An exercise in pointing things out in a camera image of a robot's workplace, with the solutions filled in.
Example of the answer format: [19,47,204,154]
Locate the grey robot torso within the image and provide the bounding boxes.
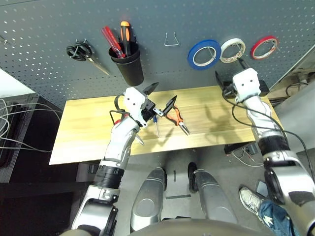
[130,219,274,236]

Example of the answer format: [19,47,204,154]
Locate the wire pliers holder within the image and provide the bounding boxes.
[164,31,180,47]

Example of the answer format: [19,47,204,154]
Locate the blue tape roll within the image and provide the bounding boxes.
[187,39,221,71]

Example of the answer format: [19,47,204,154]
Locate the black cup holder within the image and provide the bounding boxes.
[108,41,145,87]

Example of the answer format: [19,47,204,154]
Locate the black plastic case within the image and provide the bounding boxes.
[219,79,270,98]

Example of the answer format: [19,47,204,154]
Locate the black table clamp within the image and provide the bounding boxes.
[223,143,258,155]

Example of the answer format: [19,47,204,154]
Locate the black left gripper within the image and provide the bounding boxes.
[141,82,178,122]

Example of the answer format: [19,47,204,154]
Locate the grey cable bundle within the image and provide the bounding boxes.
[0,98,62,153]

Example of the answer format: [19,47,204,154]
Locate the black handled scissors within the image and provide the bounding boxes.
[65,39,111,76]

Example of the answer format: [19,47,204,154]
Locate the large grey machine housing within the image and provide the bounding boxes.
[273,81,315,158]

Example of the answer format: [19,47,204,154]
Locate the blue jeans leg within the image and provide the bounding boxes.
[257,199,296,236]

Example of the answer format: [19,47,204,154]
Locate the silver robot leg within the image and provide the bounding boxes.
[188,162,238,224]
[129,167,168,232]

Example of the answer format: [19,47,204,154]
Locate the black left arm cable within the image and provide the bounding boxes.
[109,94,128,126]

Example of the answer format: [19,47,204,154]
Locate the white tape roll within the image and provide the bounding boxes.
[220,38,246,63]

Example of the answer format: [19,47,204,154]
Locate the orange handled pliers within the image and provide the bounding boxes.
[165,105,191,136]

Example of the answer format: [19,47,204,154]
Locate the small blue screwdriver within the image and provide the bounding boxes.
[152,115,160,138]

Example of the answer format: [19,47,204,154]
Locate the grey square floor pad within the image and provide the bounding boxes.
[255,180,269,199]

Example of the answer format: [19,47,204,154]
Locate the red handled scissors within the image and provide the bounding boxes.
[113,113,145,146]

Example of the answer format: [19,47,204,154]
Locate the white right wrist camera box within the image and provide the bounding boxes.
[232,67,261,103]

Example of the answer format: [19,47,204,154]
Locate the silver robot right leg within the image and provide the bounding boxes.
[188,162,238,224]

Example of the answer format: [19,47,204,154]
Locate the metal tape hook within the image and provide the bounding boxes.
[206,46,217,61]

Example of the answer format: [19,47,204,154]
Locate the red tape roll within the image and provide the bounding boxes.
[250,35,280,60]

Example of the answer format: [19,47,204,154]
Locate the white grey sneaker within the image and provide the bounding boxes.
[239,186,265,223]

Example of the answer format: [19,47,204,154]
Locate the long black tape strip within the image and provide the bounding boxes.
[165,194,192,200]

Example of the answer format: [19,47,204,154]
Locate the black rolling cabinet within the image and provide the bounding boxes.
[0,93,63,184]

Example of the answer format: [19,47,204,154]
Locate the orange black screwdriver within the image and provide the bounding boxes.
[120,21,132,57]

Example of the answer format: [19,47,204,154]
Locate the silver robot left leg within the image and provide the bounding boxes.
[129,167,168,232]

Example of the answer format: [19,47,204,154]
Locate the red handled screwdriver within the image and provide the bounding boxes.
[100,26,126,59]

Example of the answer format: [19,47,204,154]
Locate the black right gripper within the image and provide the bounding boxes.
[215,58,250,98]

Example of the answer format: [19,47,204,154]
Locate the dark grey metal pegboard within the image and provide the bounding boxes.
[0,0,315,109]

